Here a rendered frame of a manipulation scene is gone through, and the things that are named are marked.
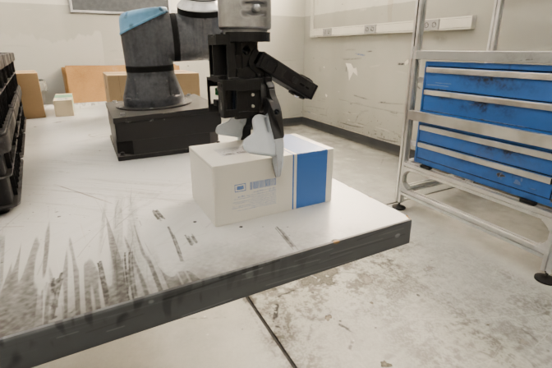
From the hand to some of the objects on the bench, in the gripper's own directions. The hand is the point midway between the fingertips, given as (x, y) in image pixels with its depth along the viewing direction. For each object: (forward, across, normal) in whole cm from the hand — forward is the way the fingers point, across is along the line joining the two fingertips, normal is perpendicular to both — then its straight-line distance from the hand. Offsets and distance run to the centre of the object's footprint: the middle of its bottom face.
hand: (260, 163), depth 58 cm
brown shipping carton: (+6, -115, -54) cm, 127 cm away
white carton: (+6, 0, 0) cm, 6 cm away
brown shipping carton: (+7, -90, -2) cm, 90 cm away
